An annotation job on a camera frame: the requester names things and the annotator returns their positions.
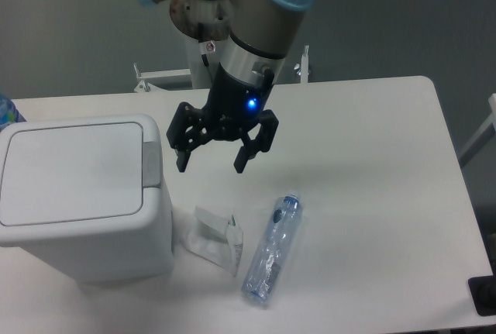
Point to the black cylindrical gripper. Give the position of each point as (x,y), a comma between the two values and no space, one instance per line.
(232,109)

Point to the white push-top trash can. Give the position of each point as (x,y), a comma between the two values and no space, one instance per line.
(88,196)

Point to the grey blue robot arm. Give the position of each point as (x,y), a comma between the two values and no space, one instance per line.
(261,33)

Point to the clear plastic water bottle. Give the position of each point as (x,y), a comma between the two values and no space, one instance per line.
(273,249)

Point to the crumpled white plastic wrapper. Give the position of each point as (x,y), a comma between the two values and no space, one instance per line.
(215,238)

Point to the blue bottle at left edge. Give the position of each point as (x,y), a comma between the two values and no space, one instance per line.
(9,114)

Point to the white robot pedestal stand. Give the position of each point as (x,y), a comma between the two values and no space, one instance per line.
(193,63)

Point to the white frame at right edge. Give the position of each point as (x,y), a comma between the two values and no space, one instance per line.
(482,135)

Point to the black table clamp mount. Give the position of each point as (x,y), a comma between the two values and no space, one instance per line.
(482,290)

